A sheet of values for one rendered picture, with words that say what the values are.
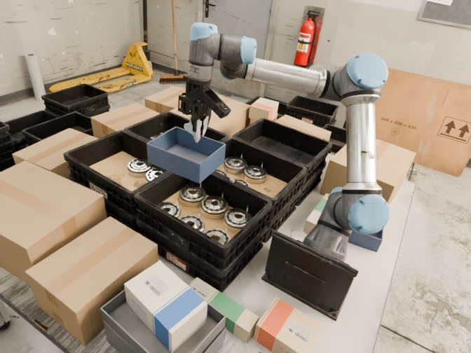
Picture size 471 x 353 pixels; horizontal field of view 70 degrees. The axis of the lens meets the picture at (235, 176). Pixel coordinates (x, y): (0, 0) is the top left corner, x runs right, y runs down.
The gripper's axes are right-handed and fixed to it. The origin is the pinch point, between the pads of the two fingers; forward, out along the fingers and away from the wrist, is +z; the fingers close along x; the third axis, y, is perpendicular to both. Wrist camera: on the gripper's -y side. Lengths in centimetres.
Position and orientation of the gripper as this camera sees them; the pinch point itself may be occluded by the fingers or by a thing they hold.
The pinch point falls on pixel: (200, 139)
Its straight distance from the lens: 114.1
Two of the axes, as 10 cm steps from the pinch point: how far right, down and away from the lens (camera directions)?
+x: -5.2, 3.7, -7.7
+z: -1.4, 8.6, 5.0
